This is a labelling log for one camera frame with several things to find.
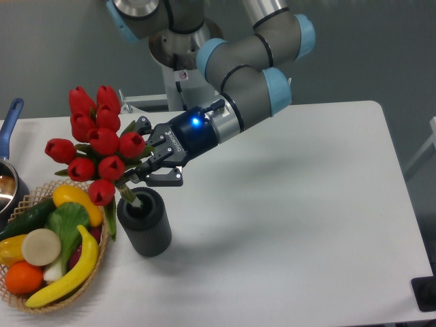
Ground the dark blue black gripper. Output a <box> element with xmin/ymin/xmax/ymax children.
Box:
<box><xmin>131</xmin><ymin>107</ymin><xmax>218</xmax><ymax>187</ymax></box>

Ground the red tulip bouquet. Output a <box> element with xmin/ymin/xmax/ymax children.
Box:
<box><xmin>45</xmin><ymin>85</ymin><xmax>153</xmax><ymax>238</ymax></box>

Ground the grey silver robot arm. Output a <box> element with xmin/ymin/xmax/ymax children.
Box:
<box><xmin>106</xmin><ymin>1</ymin><xmax>315</xmax><ymax>186</ymax></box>

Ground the dark grey ribbed vase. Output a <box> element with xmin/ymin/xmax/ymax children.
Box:
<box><xmin>116</xmin><ymin>187</ymin><xmax>172</xmax><ymax>258</ymax></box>

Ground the purple red vegetable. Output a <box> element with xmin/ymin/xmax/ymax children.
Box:
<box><xmin>68</xmin><ymin>226</ymin><xmax>102</xmax><ymax>270</ymax></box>

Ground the yellow lemon squash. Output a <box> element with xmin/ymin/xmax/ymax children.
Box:
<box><xmin>52</xmin><ymin>185</ymin><xmax>103</xmax><ymax>228</ymax></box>

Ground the green bok choy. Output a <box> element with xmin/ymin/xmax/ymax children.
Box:
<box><xmin>44</xmin><ymin>202</ymin><xmax>90</xmax><ymax>283</ymax></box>

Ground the yellow banana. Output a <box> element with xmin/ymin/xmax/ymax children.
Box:
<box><xmin>25</xmin><ymin>225</ymin><xmax>99</xmax><ymax>309</ymax></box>

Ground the woven wicker basket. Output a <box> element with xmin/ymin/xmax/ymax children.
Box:
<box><xmin>0</xmin><ymin>177</ymin><xmax>111</xmax><ymax>314</ymax></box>

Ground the green cucumber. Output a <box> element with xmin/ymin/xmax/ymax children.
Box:
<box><xmin>1</xmin><ymin>198</ymin><xmax>56</xmax><ymax>240</ymax></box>

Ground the beige round slice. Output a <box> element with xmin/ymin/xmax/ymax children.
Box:
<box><xmin>21</xmin><ymin>228</ymin><xmax>61</xmax><ymax>266</ymax></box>

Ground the yellow bell pepper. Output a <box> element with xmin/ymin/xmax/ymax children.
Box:
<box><xmin>1</xmin><ymin>234</ymin><xmax>27</xmax><ymax>266</ymax></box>

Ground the orange fruit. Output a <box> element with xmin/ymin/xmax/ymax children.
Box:
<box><xmin>5</xmin><ymin>261</ymin><xmax>43</xmax><ymax>294</ymax></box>

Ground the black device at table edge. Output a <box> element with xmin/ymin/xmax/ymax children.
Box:
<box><xmin>411</xmin><ymin>276</ymin><xmax>435</xmax><ymax>312</ymax></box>

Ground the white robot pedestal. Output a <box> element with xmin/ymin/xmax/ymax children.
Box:
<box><xmin>122</xmin><ymin>18</ymin><xmax>223</xmax><ymax>112</ymax></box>

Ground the blue handled saucepan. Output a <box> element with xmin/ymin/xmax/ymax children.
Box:
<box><xmin>1</xmin><ymin>98</ymin><xmax>29</xmax><ymax>230</ymax></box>

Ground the white frame at right edge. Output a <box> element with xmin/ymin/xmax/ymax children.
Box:
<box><xmin>403</xmin><ymin>117</ymin><xmax>435</xmax><ymax>183</ymax></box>

